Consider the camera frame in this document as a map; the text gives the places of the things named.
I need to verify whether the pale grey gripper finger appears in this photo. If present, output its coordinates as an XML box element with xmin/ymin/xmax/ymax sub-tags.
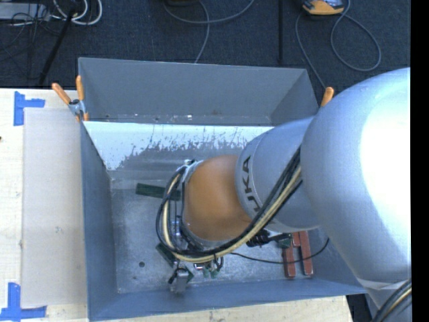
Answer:
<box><xmin>169</xmin><ymin>267</ymin><xmax>189</xmax><ymax>294</ymax></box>

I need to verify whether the black cylinder on white bracket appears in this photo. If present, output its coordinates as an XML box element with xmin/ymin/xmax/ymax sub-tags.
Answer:
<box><xmin>245</xmin><ymin>229</ymin><xmax>283</xmax><ymax>248</ymax></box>

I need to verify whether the grey metal bin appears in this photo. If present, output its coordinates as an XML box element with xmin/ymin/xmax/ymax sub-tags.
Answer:
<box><xmin>77</xmin><ymin>56</ymin><xmax>370</xmax><ymax>322</ymax></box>

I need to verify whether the pale cardboard board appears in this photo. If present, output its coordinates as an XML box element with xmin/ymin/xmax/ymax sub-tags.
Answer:
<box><xmin>20</xmin><ymin>107</ymin><xmax>88</xmax><ymax>310</ymax></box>

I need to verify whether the red-brown flat block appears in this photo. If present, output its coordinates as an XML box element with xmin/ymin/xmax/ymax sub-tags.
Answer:
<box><xmin>282</xmin><ymin>245</ymin><xmax>298</xmax><ymax>280</ymax></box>
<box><xmin>292</xmin><ymin>230</ymin><xmax>314</xmax><ymax>277</ymax></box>

